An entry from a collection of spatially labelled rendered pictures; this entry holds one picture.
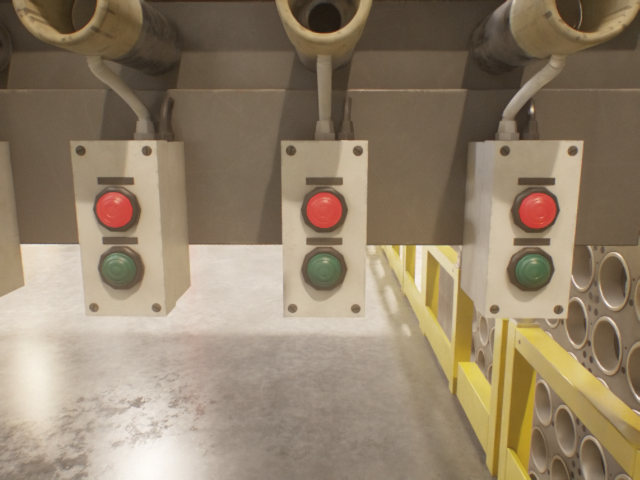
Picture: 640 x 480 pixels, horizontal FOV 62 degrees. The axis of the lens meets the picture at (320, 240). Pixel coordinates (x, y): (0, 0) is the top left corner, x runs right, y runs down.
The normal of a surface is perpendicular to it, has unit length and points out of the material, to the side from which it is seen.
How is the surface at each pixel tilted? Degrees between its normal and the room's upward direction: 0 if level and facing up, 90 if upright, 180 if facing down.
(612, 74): 90
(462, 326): 90
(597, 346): 67
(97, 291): 90
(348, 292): 90
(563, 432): 53
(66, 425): 0
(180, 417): 0
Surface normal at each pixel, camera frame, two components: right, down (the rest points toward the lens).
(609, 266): -0.01, 0.55
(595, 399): 0.00, -0.98
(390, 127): -0.01, 0.19
